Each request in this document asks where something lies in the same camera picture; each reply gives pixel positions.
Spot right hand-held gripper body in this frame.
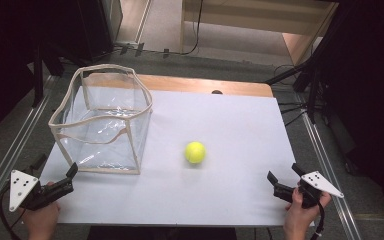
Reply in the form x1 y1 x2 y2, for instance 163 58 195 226
273 170 345 210

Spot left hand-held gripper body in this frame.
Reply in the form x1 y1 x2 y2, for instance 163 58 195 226
9 169 75 213

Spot person's left hand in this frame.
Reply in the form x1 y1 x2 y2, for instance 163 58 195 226
21 199 61 240

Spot person's right hand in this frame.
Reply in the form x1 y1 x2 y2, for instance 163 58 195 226
282 188 333 240

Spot white table sheet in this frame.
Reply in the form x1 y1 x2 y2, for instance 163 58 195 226
39 89 302 228

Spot clear plastic box beige trim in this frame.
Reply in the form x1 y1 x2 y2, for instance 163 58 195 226
47 63 154 176

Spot yellow tennis ball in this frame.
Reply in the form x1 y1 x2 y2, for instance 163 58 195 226
184 141 207 165

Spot black metal stand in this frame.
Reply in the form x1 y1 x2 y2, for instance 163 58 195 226
29 39 65 109
264 0 364 125

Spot dark curtain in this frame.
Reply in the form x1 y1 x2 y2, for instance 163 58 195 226
319 0 384 221
0 0 81 146

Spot person's dark clothing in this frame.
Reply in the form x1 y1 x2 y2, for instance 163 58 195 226
86 226 238 240

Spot wooden table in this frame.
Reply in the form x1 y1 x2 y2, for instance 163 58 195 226
135 74 275 99

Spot dark cabinet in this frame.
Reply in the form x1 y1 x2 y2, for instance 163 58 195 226
59 0 124 66

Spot light wooden furniture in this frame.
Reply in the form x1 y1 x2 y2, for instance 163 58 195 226
179 0 340 66

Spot metal floor rail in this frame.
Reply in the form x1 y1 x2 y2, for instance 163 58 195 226
0 75 59 221
298 108 363 240

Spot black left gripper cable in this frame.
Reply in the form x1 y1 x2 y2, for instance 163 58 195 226
0 184 26 240

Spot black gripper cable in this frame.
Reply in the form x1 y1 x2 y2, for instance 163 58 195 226
312 202 326 240
0 184 26 240

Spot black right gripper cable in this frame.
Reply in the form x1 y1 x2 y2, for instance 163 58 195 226
312 202 326 240

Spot black floor cables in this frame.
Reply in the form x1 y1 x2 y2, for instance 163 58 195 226
272 63 318 128

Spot black hanging cable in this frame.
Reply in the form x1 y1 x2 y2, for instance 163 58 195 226
166 0 205 56

